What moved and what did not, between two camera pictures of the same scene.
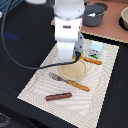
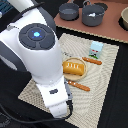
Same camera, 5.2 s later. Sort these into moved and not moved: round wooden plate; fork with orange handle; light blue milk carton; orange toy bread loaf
Moved: orange toy bread loaf
Not moved: light blue milk carton; round wooden plate; fork with orange handle
